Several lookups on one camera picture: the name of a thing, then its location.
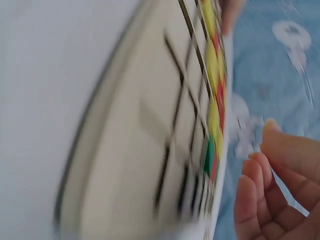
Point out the person's right hand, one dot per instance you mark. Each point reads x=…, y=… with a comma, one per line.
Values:
x=287, y=200

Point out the cream game board with coloured diamonds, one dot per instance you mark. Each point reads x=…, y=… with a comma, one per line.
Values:
x=140, y=140

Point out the person's left hand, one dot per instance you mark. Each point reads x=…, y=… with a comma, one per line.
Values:
x=231, y=12

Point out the person's left fingers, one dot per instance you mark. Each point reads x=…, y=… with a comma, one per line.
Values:
x=230, y=15

